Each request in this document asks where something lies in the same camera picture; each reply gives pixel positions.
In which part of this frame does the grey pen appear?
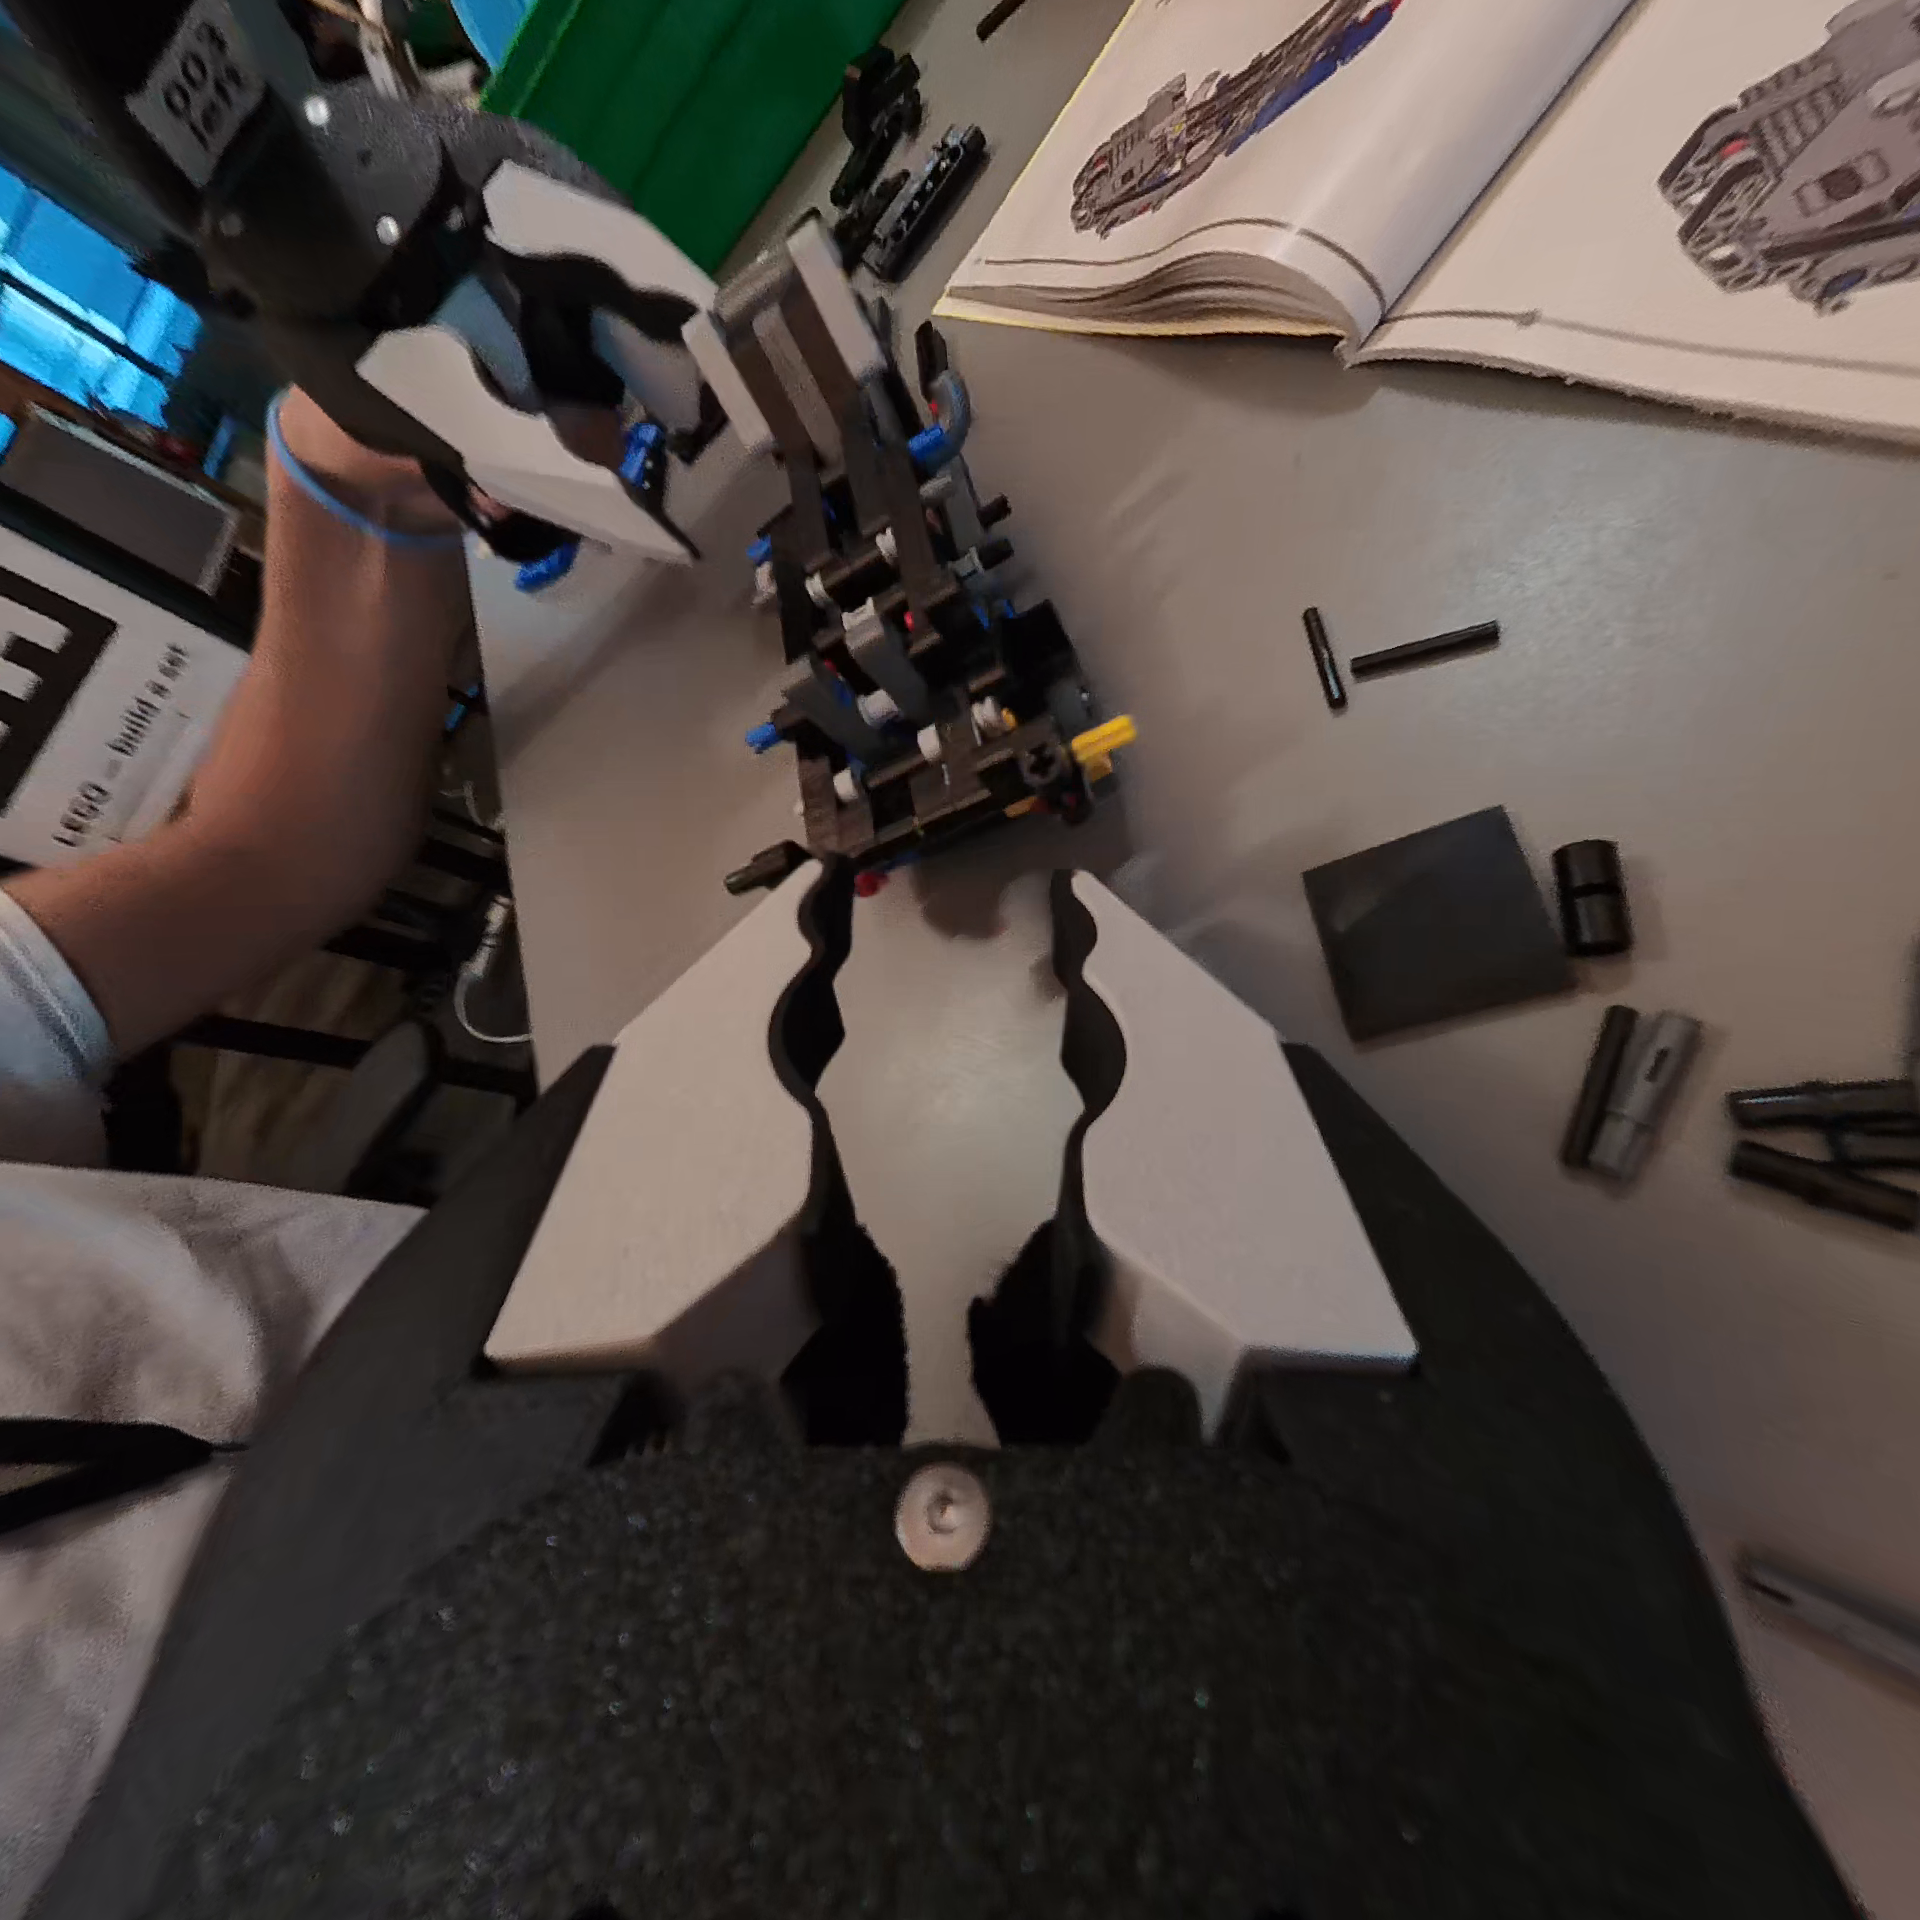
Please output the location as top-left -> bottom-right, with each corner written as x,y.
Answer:
1734,1550 -> 1920,1686

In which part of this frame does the long black lego axle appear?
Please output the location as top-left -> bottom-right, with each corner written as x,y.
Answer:
1347,620 -> 1503,682

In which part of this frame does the black lego beam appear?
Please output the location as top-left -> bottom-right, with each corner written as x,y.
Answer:
867,124 -> 991,289

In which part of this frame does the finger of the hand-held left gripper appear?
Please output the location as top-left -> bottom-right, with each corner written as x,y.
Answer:
355,274 -> 706,570
480,158 -> 736,447

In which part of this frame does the grey box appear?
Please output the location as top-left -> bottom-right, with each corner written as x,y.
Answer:
0,406 -> 245,597

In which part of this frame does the partly built lego vehicle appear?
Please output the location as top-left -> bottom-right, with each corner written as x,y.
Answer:
725,209 -> 1144,903

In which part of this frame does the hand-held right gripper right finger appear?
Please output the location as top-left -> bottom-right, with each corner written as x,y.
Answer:
968,865 -> 1420,1448

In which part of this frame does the black lego pin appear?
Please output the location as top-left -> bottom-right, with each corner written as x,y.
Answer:
1557,1003 -> 1638,1171

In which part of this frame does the white printed sign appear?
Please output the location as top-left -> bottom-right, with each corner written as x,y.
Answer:
0,523 -> 254,869

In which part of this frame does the person's left forearm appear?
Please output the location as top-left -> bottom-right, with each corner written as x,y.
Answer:
0,386 -> 486,1082

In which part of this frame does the black square lego tile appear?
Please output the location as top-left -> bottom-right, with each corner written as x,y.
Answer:
1302,806 -> 1578,1048

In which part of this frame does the open lego instruction booklet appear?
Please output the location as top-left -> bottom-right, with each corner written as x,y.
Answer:
934,0 -> 1920,453

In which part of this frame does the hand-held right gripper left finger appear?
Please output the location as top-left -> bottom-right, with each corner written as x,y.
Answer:
482,860 -> 909,1448

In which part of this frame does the grey lego connector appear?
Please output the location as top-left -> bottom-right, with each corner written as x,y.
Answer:
1591,1009 -> 1705,1186

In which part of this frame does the blue wristband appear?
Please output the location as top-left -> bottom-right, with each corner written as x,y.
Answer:
266,386 -> 468,550

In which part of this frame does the white cable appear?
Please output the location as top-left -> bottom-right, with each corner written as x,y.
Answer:
448,897 -> 536,1048

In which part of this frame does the black lego bracket piece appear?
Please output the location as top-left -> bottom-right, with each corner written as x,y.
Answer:
828,45 -> 928,212

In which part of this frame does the black lego cylinder connector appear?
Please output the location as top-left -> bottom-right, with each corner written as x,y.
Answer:
1549,839 -> 1631,960

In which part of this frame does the green plastic bin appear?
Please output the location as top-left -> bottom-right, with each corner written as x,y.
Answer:
480,0 -> 909,274

